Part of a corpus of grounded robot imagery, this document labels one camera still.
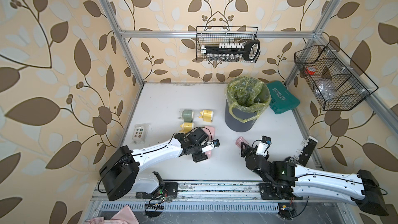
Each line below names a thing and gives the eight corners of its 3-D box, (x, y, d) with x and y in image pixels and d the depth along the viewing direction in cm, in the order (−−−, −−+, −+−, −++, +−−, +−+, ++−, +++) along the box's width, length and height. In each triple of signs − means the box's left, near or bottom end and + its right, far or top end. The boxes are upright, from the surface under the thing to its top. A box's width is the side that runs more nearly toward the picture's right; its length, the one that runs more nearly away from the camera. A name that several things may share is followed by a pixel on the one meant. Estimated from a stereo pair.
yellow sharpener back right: (199, 119, 101) (199, 113, 95) (202, 114, 104) (202, 107, 98) (212, 123, 99) (212, 117, 94) (214, 117, 102) (214, 111, 97)
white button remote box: (131, 144, 92) (128, 141, 89) (137, 126, 100) (135, 123, 97) (144, 144, 92) (142, 141, 89) (149, 126, 100) (147, 123, 97)
